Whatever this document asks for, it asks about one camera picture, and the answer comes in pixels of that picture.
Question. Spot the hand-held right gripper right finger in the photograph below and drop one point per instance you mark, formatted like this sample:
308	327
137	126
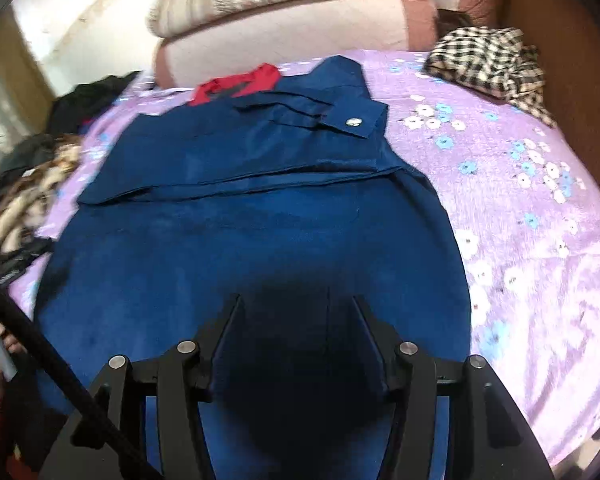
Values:
369	335

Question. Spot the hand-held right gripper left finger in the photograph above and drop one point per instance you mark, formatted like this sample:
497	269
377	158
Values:
228	332

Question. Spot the blue work jacket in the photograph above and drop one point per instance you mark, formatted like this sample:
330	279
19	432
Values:
260	230

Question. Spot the purple floral bed sheet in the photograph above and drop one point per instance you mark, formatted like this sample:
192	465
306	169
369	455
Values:
520	210

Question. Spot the black printed cloth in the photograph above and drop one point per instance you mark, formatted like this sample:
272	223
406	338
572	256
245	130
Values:
17	265

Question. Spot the brown white patterned cloth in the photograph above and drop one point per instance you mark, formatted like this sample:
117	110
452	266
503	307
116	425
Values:
30	195

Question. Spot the dark grey garment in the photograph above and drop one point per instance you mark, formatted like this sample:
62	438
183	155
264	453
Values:
27	152

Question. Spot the black garment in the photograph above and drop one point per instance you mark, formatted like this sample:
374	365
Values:
87	97

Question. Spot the black white checkered cloth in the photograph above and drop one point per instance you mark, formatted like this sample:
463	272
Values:
490	62

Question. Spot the brown headboard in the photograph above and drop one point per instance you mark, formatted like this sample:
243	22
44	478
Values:
550	15

